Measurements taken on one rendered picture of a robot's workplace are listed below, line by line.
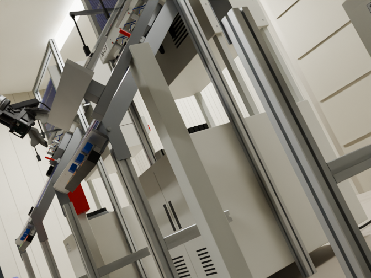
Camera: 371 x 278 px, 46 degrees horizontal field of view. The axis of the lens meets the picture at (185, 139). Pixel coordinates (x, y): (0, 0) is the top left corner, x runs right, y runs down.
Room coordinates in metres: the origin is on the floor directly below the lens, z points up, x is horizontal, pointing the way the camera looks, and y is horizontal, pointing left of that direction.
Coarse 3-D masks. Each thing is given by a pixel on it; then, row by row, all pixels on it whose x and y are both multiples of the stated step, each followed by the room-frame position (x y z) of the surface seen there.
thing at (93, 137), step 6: (90, 132) 1.40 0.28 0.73; (90, 138) 1.43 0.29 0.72; (96, 138) 1.42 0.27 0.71; (102, 138) 1.41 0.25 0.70; (84, 144) 1.48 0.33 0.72; (96, 144) 1.45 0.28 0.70; (102, 144) 1.44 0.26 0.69; (78, 150) 1.53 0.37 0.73; (96, 150) 1.49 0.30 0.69; (72, 162) 1.64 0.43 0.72; (66, 168) 1.71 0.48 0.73; (66, 174) 1.76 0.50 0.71; (72, 174) 1.74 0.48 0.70; (60, 180) 1.84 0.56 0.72; (66, 180) 1.82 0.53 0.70; (54, 186) 1.93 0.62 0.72; (60, 186) 1.90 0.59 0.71; (66, 192) 1.94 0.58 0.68
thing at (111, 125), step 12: (84, 0) 2.09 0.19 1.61; (96, 24) 2.10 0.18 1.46; (108, 48) 2.14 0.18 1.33; (108, 120) 1.35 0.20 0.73; (108, 132) 1.34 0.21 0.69; (120, 132) 1.36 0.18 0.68; (192, 132) 1.74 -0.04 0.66; (120, 144) 1.35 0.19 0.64; (120, 156) 1.35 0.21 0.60; (156, 156) 1.85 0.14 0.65; (60, 204) 1.99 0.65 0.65; (228, 216) 1.51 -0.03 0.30; (192, 228) 1.42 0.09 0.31; (168, 240) 1.37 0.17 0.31; (180, 240) 1.39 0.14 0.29; (144, 252) 2.12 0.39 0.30; (108, 264) 2.01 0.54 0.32; (120, 264) 2.04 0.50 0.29
